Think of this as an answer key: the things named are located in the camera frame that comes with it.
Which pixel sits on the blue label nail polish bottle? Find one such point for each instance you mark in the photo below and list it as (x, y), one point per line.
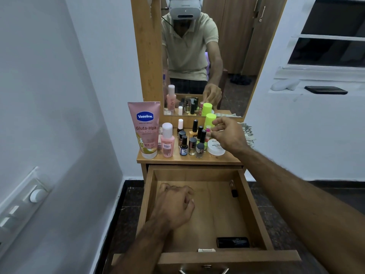
(184, 149)

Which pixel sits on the dark cap gold nail polish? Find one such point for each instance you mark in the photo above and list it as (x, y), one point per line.
(192, 145)

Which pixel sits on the black phone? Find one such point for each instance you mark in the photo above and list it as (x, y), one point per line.
(325, 90)

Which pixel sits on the person's right forearm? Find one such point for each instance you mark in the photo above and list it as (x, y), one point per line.
(308, 214)

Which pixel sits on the black lipstick tube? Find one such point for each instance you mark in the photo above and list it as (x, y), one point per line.
(232, 242)

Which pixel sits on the white cap nail polish bottle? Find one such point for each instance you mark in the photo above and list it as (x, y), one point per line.
(180, 124)

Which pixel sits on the red nail polish bottle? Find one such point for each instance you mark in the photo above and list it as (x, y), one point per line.
(208, 134)

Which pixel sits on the green nail polish bottle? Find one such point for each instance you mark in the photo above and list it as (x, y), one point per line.
(202, 135)

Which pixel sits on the dressing table mirror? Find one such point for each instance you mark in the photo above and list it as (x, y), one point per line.
(239, 39)

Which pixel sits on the clear box of pink tubes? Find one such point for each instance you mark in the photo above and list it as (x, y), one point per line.
(159, 139)

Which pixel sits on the round white jar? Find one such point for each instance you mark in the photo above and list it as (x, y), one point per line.
(215, 148)

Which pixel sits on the person's right hand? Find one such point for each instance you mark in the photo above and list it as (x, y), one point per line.
(232, 136)

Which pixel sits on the person's left hand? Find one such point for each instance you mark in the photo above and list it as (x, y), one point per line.
(174, 205)

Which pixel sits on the neon green tube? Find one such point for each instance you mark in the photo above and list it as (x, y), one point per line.
(209, 119)

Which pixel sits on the wooden dressing table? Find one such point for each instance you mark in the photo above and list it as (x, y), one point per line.
(216, 159)

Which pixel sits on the pink bottle white cap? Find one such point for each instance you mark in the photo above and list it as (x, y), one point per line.
(167, 142)

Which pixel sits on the small brown bottle black cap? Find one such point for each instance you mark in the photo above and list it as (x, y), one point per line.
(233, 189)

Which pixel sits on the white wall switch board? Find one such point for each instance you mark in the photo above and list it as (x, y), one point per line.
(20, 211)

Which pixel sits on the white object on sill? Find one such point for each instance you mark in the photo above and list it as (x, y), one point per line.
(285, 85)

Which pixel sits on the clear nail polish bottle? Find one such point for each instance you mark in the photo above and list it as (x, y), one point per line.
(200, 131)

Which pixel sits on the pink lotion tube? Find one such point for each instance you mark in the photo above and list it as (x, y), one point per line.
(144, 131)

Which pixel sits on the person's left forearm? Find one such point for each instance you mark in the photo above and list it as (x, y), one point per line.
(142, 251)

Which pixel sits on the white framed window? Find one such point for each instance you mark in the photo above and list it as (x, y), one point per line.
(328, 51)

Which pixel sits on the wooden drawer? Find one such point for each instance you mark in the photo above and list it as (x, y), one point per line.
(211, 219)

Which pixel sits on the striped green white cloth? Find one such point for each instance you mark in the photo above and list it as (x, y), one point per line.
(248, 134)

